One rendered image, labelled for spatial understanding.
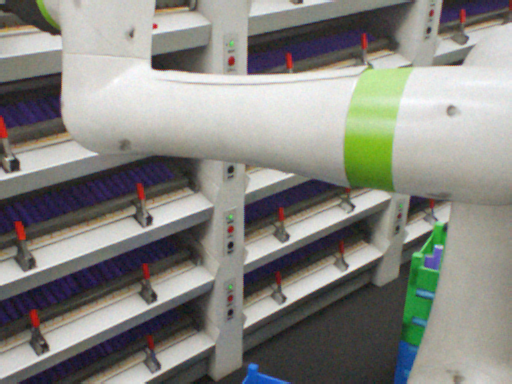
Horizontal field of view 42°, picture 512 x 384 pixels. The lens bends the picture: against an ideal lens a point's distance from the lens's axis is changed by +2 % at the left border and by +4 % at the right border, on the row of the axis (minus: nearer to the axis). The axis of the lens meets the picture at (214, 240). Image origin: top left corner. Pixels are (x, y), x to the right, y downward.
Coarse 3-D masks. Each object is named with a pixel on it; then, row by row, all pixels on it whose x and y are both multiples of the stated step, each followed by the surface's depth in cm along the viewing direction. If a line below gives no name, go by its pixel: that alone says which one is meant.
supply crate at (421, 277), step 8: (440, 224) 165; (432, 232) 167; (440, 232) 166; (432, 240) 167; (440, 240) 167; (424, 248) 160; (432, 248) 168; (416, 256) 152; (424, 256) 163; (416, 264) 152; (440, 264) 163; (416, 272) 153; (424, 272) 152; (432, 272) 151; (408, 280) 155; (416, 280) 154; (424, 280) 153; (432, 280) 152; (424, 288) 154; (432, 288) 153
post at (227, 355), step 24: (240, 0) 133; (216, 24) 131; (240, 24) 136; (192, 48) 138; (216, 48) 134; (240, 48) 138; (192, 72) 140; (216, 72) 136; (240, 72) 140; (216, 168) 146; (240, 168) 151; (240, 192) 154; (216, 216) 151; (240, 216) 157; (216, 240) 154; (240, 240) 160; (240, 264) 163; (216, 288) 161; (240, 288) 167; (216, 312) 164; (240, 312) 170; (240, 336) 174; (216, 360) 171; (240, 360) 178
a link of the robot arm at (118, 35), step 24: (48, 0) 78; (72, 0) 72; (96, 0) 71; (120, 0) 72; (144, 0) 74; (72, 24) 73; (96, 24) 72; (120, 24) 72; (144, 24) 75; (72, 48) 74; (96, 48) 73; (120, 48) 73; (144, 48) 75
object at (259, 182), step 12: (252, 168) 162; (264, 168) 163; (252, 180) 159; (264, 180) 160; (276, 180) 161; (288, 180) 165; (300, 180) 169; (252, 192) 157; (264, 192) 161; (276, 192) 165
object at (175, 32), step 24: (192, 0) 130; (216, 0) 128; (168, 24) 126; (192, 24) 129; (0, 48) 107; (24, 48) 109; (48, 48) 111; (168, 48) 127; (0, 72) 107; (24, 72) 110; (48, 72) 113
